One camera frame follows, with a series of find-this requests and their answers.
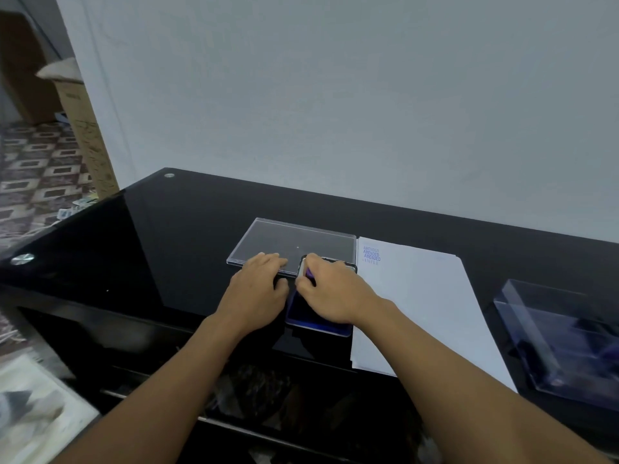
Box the blue ink pad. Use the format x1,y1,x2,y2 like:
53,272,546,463
284,255,359,339

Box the person's right hand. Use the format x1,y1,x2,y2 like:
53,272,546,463
295,252,388,330

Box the white plastic bag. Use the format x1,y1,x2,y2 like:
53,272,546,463
0,354,100,464

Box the tall cardboard box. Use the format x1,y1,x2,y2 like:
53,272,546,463
51,77,121,199

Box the white paper sheet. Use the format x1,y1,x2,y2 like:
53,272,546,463
350,237,518,395

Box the white cloth bundle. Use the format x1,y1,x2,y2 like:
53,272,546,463
36,58,83,82

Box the clear acrylic flat case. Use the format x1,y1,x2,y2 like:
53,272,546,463
226,217,358,277

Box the clear plastic box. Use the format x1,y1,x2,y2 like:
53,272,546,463
493,278,619,412

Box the person's right forearm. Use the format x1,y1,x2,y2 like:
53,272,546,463
357,298,611,464

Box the person's left forearm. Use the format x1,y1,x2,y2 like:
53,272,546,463
51,314,253,464

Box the person's left hand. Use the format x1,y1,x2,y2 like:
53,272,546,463
214,252,291,334

